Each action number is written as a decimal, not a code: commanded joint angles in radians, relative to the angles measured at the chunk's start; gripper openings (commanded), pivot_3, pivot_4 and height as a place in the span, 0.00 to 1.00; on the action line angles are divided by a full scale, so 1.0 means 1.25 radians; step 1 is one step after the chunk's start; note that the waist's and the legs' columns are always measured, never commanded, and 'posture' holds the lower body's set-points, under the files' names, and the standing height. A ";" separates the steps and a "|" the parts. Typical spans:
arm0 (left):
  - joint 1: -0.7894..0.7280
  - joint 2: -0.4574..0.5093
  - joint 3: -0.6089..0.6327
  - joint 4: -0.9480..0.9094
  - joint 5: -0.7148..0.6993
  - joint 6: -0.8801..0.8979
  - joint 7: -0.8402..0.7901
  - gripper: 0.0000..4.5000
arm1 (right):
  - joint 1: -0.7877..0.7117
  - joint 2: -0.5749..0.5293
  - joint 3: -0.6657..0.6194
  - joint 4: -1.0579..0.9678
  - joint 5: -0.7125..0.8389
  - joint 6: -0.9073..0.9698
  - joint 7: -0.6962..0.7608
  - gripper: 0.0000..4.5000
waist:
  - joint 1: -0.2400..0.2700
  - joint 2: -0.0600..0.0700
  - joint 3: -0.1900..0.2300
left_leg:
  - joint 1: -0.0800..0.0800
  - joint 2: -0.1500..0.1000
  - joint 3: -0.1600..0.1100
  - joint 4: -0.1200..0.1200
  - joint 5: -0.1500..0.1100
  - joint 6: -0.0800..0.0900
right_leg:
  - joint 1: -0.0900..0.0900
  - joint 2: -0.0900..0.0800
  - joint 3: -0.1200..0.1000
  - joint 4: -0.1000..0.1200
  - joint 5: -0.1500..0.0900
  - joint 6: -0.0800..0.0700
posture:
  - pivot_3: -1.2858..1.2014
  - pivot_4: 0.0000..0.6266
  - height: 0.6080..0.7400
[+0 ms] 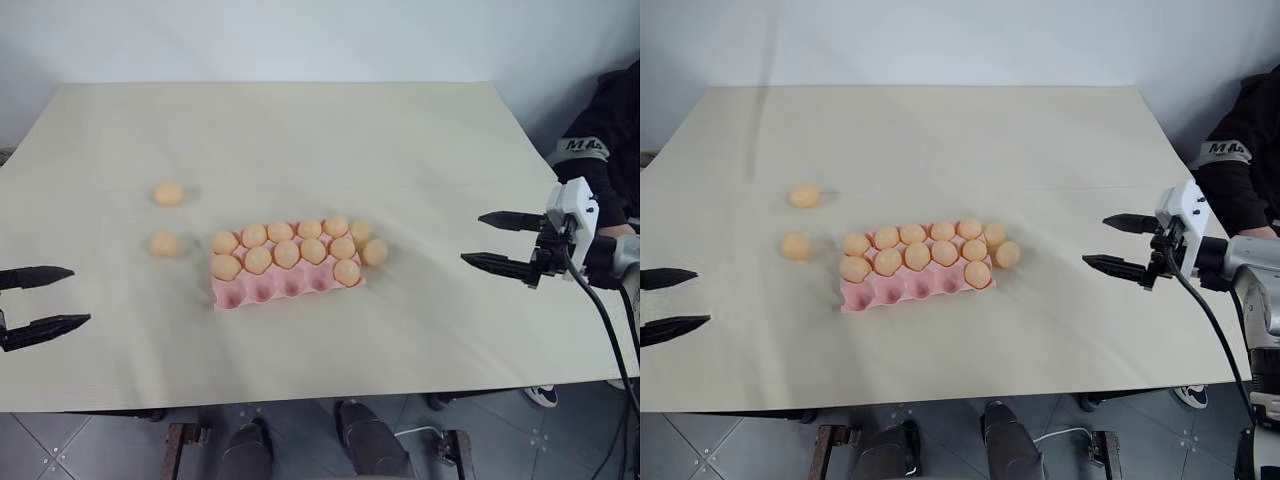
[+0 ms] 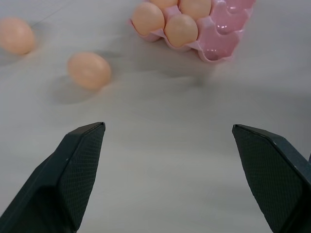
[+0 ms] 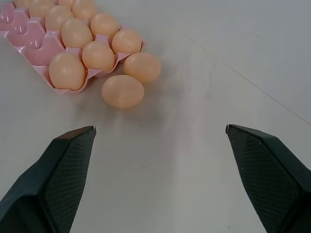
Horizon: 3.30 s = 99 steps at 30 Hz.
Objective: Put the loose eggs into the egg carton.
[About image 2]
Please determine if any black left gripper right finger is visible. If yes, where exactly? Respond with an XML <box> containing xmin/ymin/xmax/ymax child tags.
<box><xmin>231</xmin><ymin>124</ymin><xmax>311</xmax><ymax>233</ymax></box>

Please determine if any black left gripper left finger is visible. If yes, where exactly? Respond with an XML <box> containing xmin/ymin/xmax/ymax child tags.
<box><xmin>0</xmin><ymin>121</ymin><xmax>106</xmax><ymax>233</ymax></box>

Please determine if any pink plastic egg tray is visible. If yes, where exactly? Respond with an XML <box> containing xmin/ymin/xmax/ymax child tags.
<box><xmin>128</xmin><ymin>0</ymin><xmax>257</xmax><ymax>63</ymax></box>

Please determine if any beige egg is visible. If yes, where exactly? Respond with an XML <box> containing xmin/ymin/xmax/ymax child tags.
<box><xmin>132</xmin><ymin>1</ymin><xmax>166</xmax><ymax>36</ymax></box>
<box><xmin>67</xmin><ymin>51</ymin><xmax>112</xmax><ymax>90</ymax></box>
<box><xmin>0</xmin><ymin>17</ymin><xmax>36</xmax><ymax>55</ymax></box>
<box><xmin>164</xmin><ymin>14</ymin><xmax>199</xmax><ymax>48</ymax></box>
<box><xmin>149</xmin><ymin>0</ymin><xmax>179</xmax><ymax>9</ymax></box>
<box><xmin>179</xmin><ymin>0</ymin><xmax>212</xmax><ymax>19</ymax></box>

